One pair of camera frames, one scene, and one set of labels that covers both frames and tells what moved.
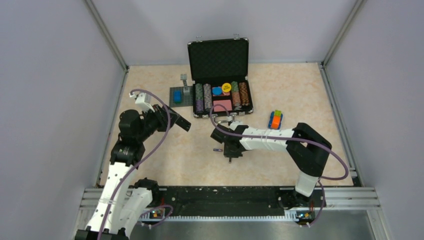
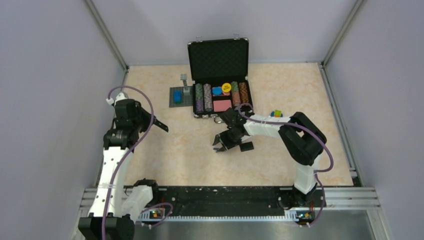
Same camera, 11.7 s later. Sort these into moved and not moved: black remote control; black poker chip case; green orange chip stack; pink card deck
Moved: black remote control
Not moved: black poker chip case; pink card deck; green orange chip stack
